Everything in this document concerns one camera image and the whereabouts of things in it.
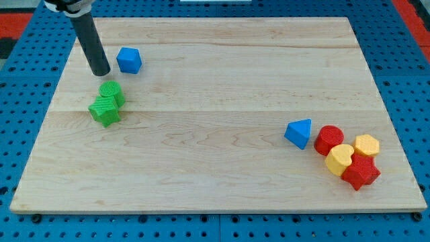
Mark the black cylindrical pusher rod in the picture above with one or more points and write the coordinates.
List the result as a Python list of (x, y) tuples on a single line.
[(91, 45)]

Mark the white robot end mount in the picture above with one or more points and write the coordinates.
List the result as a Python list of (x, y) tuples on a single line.
[(71, 8)]

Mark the blue cube block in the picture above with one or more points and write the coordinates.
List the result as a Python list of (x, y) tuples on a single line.
[(129, 60)]

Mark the green cylinder block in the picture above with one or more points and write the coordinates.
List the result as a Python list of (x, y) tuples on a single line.
[(113, 89)]

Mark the green star block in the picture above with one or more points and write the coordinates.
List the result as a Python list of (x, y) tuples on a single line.
[(105, 110)]

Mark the light wooden board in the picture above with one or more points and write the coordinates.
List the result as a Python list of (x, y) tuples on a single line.
[(202, 128)]

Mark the blue triangle block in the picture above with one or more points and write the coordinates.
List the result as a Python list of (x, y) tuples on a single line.
[(298, 132)]

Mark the red cylinder block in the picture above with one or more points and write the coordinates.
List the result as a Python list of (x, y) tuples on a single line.
[(328, 137)]

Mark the yellow heart block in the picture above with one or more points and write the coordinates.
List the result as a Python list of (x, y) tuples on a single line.
[(339, 159)]

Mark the yellow hexagon block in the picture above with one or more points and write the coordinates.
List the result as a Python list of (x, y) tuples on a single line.
[(366, 145)]

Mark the red star block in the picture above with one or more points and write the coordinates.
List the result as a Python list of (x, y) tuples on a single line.
[(362, 172)]

